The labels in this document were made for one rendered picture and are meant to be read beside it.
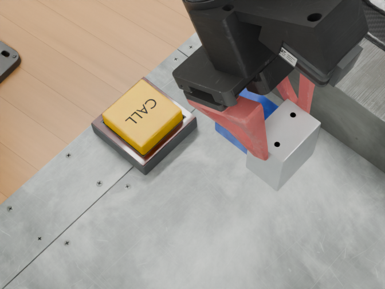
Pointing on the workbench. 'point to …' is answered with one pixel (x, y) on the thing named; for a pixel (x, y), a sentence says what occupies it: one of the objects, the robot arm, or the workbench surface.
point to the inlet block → (279, 140)
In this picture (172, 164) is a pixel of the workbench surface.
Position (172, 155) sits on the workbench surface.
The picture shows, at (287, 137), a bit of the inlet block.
